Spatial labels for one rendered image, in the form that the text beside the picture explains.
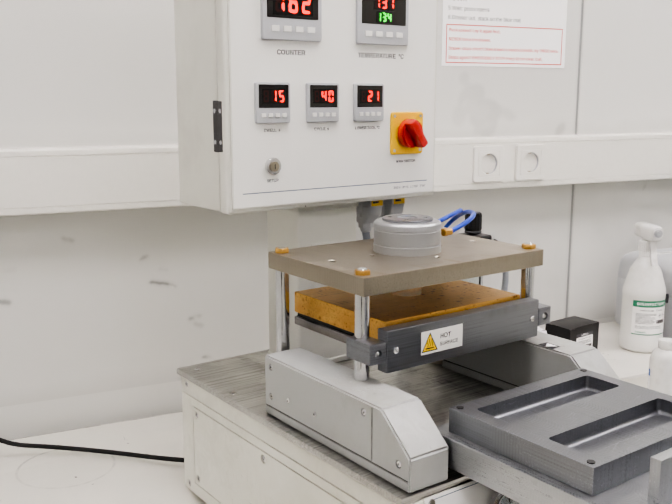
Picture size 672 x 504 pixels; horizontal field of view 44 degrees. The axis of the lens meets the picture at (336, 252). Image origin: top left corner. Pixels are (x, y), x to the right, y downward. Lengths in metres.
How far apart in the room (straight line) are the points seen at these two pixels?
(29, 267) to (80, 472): 0.33
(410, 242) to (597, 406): 0.27
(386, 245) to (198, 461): 0.40
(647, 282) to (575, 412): 0.91
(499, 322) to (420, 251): 0.12
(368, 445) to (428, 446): 0.06
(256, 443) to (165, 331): 0.51
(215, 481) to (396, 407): 0.38
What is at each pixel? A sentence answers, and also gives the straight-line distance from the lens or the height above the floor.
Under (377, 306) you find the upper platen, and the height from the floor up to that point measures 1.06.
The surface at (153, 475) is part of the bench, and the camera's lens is 1.27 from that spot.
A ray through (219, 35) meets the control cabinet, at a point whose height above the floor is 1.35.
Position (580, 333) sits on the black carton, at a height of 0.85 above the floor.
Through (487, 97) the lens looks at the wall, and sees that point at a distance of 1.69.
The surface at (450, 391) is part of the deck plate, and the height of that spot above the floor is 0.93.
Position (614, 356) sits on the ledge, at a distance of 1.70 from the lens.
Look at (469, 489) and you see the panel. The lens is 0.83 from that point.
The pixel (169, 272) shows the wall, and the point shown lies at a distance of 1.44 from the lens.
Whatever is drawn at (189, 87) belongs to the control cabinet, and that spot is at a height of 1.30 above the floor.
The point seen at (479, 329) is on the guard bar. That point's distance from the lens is 0.93.
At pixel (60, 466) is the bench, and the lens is 1.33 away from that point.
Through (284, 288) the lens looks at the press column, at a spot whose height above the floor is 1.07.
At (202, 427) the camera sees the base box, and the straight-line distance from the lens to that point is 1.11.
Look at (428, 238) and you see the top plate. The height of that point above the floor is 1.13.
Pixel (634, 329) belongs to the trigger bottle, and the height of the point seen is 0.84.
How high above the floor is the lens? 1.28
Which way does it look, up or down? 10 degrees down
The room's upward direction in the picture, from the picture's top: straight up
